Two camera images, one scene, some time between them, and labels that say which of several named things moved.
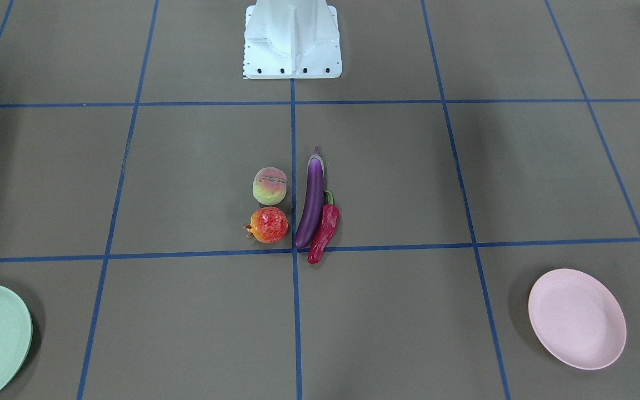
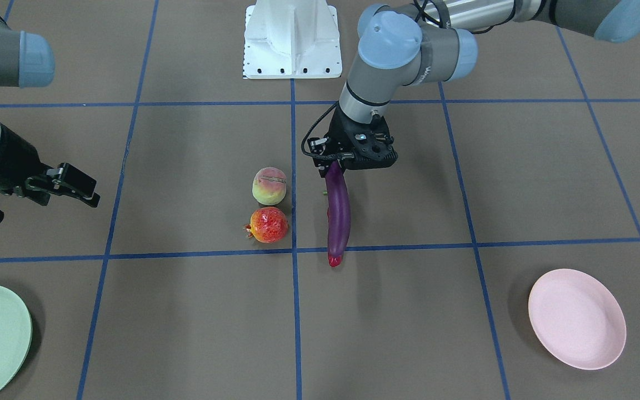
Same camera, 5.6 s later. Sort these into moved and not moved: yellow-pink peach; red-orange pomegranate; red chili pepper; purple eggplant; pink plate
Moved: purple eggplant; red chili pepper
Not moved: yellow-pink peach; pink plate; red-orange pomegranate
